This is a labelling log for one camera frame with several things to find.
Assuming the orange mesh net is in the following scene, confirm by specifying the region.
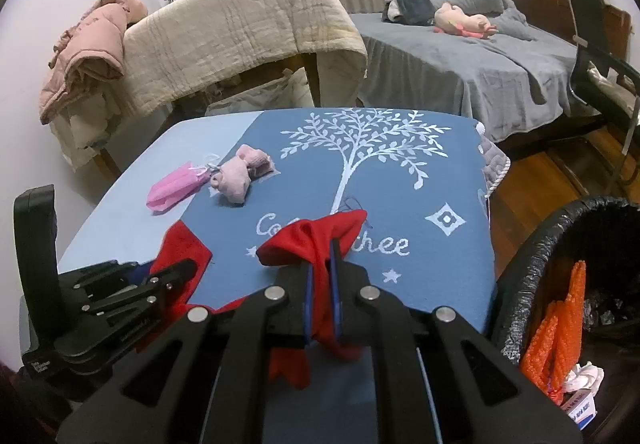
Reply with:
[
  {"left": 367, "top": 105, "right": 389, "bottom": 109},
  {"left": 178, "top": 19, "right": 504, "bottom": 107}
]
[{"left": 520, "top": 261, "right": 587, "bottom": 405}]

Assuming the pink face mask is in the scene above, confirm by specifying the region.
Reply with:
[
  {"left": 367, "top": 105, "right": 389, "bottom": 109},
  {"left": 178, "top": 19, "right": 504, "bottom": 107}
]
[{"left": 146, "top": 161, "right": 218, "bottom": 213}]

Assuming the pink sock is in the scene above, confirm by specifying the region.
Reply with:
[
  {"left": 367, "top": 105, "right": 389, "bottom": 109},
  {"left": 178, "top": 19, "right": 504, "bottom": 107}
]
[{"left": 209, "top": 144, "right": 276, "bottom": 205}]

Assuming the red cloth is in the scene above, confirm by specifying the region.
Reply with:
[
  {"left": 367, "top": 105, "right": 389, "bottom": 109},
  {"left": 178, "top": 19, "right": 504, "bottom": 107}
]
[{"left": 149, "top": 209, "right": 367, "bottom": 363}]

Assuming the black trash bin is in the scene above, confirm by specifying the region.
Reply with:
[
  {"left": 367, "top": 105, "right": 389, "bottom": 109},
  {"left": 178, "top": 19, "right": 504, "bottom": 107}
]
[{"left": 487, "top": 196, "right": 639, "bottom": 443}]

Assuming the small blue white box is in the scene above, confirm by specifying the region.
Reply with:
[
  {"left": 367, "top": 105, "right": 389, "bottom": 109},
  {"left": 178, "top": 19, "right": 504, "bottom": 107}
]
[{"left": 561, "top": 389, "right": 598, "bottom": 430}]

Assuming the white crumpled paper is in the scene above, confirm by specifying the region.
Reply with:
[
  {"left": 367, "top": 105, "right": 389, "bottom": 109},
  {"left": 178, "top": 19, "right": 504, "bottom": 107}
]
[{"left": 562, "top": 362, "right": 605, "bottom": 396}]

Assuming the blue tree tablecloth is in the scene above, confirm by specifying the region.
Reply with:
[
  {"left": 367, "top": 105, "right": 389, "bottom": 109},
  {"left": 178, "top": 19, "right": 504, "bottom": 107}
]
[{"left": 61, "top": 108, "right": 495, "bottom": 328}]

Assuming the pink jacket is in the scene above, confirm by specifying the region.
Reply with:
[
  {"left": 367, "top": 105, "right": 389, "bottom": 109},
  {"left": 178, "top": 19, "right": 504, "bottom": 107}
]
[{"left": 39, "top": 0, "right": 149, "bottom": 125}]

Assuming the beige quilt on rack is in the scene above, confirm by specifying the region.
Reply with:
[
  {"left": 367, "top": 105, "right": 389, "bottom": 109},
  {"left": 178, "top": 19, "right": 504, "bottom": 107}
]
[{"left": 113, "top": 0, "right": 368, "bottom": 117}]

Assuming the bed with grey sheet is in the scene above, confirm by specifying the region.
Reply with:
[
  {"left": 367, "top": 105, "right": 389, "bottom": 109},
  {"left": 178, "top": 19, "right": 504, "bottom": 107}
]
[{"left": 352, "top": 13, "right": 595, "bottom": 142}]

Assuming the black chair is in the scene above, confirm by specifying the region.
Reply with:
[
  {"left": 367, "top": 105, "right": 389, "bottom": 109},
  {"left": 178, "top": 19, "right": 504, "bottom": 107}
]
[{"left": 568, "top": 0, "right": 639, "bottom": 189}]

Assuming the silver chair cushion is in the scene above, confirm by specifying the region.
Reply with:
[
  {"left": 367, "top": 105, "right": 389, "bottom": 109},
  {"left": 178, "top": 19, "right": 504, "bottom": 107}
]
[{"left": 588, "top": 62, "right": 636, "bottom": 117}]

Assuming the pink plush toy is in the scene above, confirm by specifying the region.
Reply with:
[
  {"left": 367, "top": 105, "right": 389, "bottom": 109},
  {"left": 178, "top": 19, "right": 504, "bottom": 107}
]
[{"left": 434, "top": 2, "right": 498, "bottom": 39}]

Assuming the dark grey clothes pile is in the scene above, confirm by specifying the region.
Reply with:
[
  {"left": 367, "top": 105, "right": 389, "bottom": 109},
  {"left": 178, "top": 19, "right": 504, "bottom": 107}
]
[{"left": 382, "top": 0, "right": 436, "bottom": 26}]

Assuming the dark wooden headboard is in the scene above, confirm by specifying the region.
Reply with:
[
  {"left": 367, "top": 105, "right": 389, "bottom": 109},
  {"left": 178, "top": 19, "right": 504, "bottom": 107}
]
[{"left": 513, "top": 0, "right": 632, "bottom": 61}]

